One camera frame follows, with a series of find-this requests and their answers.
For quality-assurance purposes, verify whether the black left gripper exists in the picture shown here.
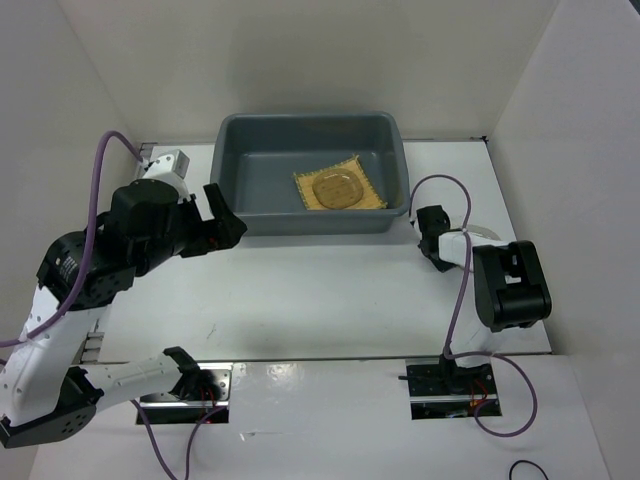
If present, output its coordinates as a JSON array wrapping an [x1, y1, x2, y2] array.
[[136, 182, 248, 277]]

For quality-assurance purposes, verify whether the clear glass plate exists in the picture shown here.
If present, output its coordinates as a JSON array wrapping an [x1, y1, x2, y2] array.
[[312, 168, 364, 210], [467, 224, 501, 241]]

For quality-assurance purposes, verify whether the yellow bamboo placemat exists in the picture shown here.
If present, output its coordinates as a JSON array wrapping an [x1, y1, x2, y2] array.
[[293, 154, 387, 211]]

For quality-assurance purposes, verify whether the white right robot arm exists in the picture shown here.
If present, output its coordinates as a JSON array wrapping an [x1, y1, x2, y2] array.
[[411, 205, 552, 393]]

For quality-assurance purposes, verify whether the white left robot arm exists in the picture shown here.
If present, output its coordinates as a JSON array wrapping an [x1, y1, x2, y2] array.
[[1, 179, 247, 449]]

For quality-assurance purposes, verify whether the grey plastic bin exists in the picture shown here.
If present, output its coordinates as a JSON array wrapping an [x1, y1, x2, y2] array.
[[210, 112, 409, 236]]

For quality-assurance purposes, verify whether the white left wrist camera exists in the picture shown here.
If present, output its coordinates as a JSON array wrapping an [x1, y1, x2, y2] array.
[[141, 149, 190, 198]]

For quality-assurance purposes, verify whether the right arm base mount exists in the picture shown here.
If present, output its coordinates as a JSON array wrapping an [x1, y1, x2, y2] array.
[[398, 356, 502, 420]]

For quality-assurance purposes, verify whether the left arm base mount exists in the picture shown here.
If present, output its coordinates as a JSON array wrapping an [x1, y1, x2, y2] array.
[[138, 362, 233, 425]]

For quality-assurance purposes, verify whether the black cable loop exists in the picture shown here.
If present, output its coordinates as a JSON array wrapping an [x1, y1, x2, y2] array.
[[508, 459, 551, 480]]

